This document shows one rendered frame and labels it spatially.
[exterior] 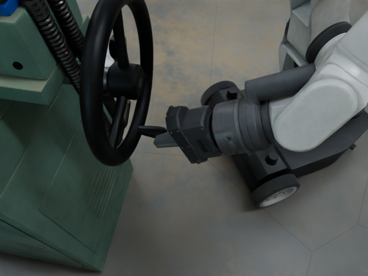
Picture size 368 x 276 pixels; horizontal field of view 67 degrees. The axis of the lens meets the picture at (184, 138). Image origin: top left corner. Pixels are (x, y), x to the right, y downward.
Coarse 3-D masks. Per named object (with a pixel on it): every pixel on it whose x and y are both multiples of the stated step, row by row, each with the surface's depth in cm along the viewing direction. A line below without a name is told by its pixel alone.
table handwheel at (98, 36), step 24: (120, 0) 36; (96, 24) 33; (120, 24) 39; (144, 24) 50; (96, 48) 32; (120, 48) 41; (144, 48) 55; (96, 72) 33; (120, 72) 44; (144, 72) 57; (96, 96) 33; (120, 96) 45; (144, 96) 58; (96, 120) 35; (120, 120) 45; (144, 120) 58; (96, 144) 37
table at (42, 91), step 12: (84, 24) 46; (84, 36) 47; (72, 48) 43; (60, 72) 41; (0, 84) 38; (12, 84) 38; (24, 84) 38; (36, 84) 38; (48, 84) 39; (60, 84) 41; (0, 96) 40; (12, 96) 39; (24, 96) 39; (36, 96) 38; (48, 96) 39
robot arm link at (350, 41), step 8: (360, 24) 31; (352, 32) 32; (360, 32) 31; (344, 40) 33; (352, 40) 32; (360, 40) 31; (344, 48) 32; (352, 48) 32; (360, 48) 31; (360, 56) 31
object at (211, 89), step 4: (228, 80) 133; (216, 84) 130; (220, 84) 130; (224, 84) 130; (228, 84) 131; (232, 84) 132; (208, 88) 132; (212, 88) 130; (216, 88) 129; (220, 88) 129; (224, 88) 129; (204, 92) 133; (208, 92) 131; (212, 92) 130; (204, 96) 133; (208, 96) 131; (200, 100) 137; (204, 100) 133; (208, 100) 132; (204, 104) 134; (208, 104) 134
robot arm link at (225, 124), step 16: (176, 112) 45; (192, 112) 46; (208, 112) 46; (224, 112) 42; (176, 128) 45; (192, 128) 44; (208, 128) 44; (224, 128) 41; (192, 144) 47; (208, 144) 46; (224, 144) 42; (240, 144) 41; (192, 160) 50
